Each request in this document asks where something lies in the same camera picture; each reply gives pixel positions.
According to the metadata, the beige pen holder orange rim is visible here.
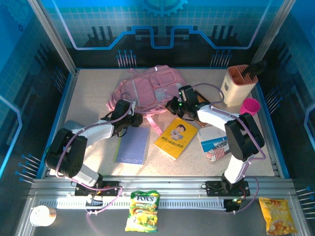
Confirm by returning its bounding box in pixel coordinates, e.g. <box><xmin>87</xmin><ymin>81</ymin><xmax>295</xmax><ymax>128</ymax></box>
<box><xmin>220</xmin><ymin>64</ymin><xmax>258</xmax><ymax>108</ymax></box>

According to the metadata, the yellow cartoon cover book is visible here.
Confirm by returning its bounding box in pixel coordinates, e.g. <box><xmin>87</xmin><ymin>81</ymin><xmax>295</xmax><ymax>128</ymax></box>
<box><xmin>154</xmin><ymin>117</ymin><xmax>199</xmax><ymax>161</ymax></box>

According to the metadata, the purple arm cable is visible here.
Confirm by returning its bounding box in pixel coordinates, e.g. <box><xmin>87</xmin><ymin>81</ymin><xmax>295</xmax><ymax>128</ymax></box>
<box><xmin>191</xmin><ymin>82</ymin><xmax>266</xmax><ymax>214</ymax></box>
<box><xmin>54</xmin><ymin>92</ymin><xmax>138</xmax><ymax>217</ymax></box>

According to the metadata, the yellow snack bag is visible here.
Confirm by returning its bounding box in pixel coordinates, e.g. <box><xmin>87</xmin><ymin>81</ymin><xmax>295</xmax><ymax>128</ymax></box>
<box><xmin>258</xmin><ymin>197</ymin><xmax>298</xmax><ymax>236</ymax></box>

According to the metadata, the pink backpack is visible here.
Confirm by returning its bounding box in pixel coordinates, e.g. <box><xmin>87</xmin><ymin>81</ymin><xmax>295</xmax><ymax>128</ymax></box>
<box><xmin>106</xmin><ymin>65</ymin><xmax>188</xmax><ymax>135</ymax></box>

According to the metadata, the magenta plastic goblet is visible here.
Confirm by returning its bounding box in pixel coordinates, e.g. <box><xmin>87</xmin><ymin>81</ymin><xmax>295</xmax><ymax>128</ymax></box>
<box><xmin>240</xmin><ymin>97</ymin><xmax>261</xmax><ymax>116</ymax></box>

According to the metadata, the flag print pencil case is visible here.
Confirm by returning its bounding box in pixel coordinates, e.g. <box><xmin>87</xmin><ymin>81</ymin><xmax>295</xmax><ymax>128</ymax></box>
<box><xmin>199</xmin><ymin>137</ymin><xmax>233</xmax><ymax>163</ymax></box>

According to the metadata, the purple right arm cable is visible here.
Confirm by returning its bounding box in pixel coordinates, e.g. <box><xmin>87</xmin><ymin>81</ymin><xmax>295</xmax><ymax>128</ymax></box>
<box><xmin>191</xmin><ymin>82</ymin><xmax>266</xmax><ymax>214</ymax></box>

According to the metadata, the green Fox's candy bag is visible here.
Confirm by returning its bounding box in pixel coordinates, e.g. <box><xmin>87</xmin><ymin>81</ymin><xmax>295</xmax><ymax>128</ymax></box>
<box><xmin>125</xmin><ymin>190</ymin><xmax>160</xmax><ymax>233</ymax></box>

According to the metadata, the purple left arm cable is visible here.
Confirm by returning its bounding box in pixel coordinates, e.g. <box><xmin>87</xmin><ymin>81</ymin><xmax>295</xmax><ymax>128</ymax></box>
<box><xmin>54</xmin><ymin>92</ymin><xmax>138</xmax><ymax>217</ymax></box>

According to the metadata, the white booklet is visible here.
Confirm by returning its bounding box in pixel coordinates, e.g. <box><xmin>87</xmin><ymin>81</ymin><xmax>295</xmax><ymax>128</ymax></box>
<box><xmin>197</xmin><ymin>124</ymin><xmax>228</xmax><ymax>143</ymax></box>

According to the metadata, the white slotted cable duct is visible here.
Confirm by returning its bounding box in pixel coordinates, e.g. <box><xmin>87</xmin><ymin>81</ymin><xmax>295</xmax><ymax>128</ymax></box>
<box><xmin>39</xmin><ymin>198</ymin><xmax>227</xmax><ymax>210</ymax></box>

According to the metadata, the aluminium frame post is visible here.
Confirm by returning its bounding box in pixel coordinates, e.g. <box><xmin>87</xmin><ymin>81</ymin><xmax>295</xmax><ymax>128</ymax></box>
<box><xmin>26</xmin><ymin>0</ymin><xmax>79</xmax><ymax>76</ymax></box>
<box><xmin>250</xmin><ymin>0</ymin><xmax>297</xmax><ymax>65</ymax></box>

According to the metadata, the black tool in holder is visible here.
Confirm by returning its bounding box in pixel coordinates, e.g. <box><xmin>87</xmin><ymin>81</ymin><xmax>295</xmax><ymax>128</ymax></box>
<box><xmin>242</xmin><ymin>59</ymin><xmax>268</xmax><ymax>78</ymax></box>

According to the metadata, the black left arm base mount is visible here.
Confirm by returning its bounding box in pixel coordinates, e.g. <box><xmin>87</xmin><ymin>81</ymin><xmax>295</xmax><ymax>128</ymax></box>
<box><xmin>74</xmin><ymin>180</ymin><xmax>120</xmax><ymax>197</ymax></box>

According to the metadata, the purple notebook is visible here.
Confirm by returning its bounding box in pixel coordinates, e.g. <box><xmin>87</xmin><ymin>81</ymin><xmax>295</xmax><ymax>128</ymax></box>
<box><xmin>113</xmin><ymin>126</ymin><xmax>151</xmax><ymax>166</ymax></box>

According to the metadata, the black controller box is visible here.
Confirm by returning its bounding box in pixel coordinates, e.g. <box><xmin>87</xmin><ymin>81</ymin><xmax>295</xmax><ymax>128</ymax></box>
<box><xmin>223</xmin><ymin>198</ymin><xmax>247</xmax><ymax>213</ymax></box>
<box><xmin>85</xmin><ymin>198</ymin><xmax>104</xmax><ymax>209</ymax></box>

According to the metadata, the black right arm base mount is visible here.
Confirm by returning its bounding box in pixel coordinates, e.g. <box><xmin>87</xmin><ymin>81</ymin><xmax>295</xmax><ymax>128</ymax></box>
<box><xmin>205</xmin><ymin>180</ymin><xmax>251</xmax><ymax>197</ymax></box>

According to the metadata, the white paper cup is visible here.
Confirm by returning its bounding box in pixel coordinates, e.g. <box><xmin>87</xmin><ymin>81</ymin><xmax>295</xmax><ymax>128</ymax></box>
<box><xmin>29</xmin><ymin>205</ymin><xmax>57</xmax><ymax>227</ymax></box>

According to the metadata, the aluminium rail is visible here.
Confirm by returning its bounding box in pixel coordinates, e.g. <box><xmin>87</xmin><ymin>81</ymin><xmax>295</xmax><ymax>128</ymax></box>
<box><xmin>29</xmin><ymin>176</ymin><xmax>296</xmax><ymax>199</ymax></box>

